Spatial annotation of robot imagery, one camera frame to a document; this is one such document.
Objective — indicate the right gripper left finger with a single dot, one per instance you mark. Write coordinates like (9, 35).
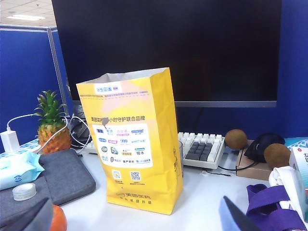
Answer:
(31, 219)

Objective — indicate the white medicine box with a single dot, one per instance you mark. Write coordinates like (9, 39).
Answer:
(299, 163)

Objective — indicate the gray felt sleeve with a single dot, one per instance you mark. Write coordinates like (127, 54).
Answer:
(67, 178)

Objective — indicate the teal white package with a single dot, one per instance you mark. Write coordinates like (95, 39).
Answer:
(297, 143)

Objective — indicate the white gray keyboard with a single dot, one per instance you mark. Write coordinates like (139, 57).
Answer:
(204, 149)

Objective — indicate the white power strip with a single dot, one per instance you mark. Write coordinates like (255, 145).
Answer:
(24, 146)

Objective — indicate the gray partition post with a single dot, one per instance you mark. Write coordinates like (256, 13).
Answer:
(57, 72)

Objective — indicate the small pineapple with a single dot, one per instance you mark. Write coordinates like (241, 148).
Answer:
(54, 139)

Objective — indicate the yellow printed paper bag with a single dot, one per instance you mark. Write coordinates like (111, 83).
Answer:
(134, 168)

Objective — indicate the orange fruit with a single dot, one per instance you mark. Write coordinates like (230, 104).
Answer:
(59, 219)

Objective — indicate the brown cardboard box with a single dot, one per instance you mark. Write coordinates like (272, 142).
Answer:
(250, 170)

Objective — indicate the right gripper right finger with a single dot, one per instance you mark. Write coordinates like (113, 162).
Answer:
(234, 219)

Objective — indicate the black computer mouse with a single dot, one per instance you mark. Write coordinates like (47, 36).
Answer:
(261, 145)

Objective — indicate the white charger adapter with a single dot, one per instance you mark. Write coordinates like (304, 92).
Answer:
(9, 140)

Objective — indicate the clear tape roll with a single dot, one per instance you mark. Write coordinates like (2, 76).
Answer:
(24, 192)

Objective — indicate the brown kiwi fruit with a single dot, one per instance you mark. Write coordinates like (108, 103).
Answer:
(276, 156)
(236, 139)

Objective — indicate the black computer monitor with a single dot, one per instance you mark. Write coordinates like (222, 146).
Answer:
(168, 48)

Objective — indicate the blue wet wipes pack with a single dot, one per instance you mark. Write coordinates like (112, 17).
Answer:
(16, 170)

